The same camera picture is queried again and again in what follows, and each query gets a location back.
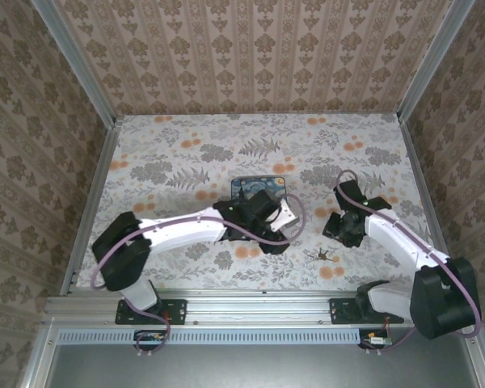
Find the small metal key bunch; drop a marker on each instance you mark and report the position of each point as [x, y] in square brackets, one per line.
[320, 254]

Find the blue starry print lock box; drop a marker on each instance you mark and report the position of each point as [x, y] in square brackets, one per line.
[246, 186]

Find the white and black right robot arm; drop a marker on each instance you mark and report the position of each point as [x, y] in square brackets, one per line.
[400, 246]

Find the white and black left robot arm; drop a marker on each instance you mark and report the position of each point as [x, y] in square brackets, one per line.
[178, 231]

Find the floral patterned table cover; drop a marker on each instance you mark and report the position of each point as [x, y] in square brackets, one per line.
[186, 133]

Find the grey metal panel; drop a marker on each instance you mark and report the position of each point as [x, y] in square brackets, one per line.
[246, 368]

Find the aluminium cross rail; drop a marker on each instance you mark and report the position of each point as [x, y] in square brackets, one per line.
[258, 307]

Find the aluminium table side rail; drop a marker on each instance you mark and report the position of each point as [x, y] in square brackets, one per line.
[424, 182]
[94, 202]

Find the aluminium frame post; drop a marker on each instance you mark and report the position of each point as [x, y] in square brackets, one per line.
[77, 68]
[432, 60]

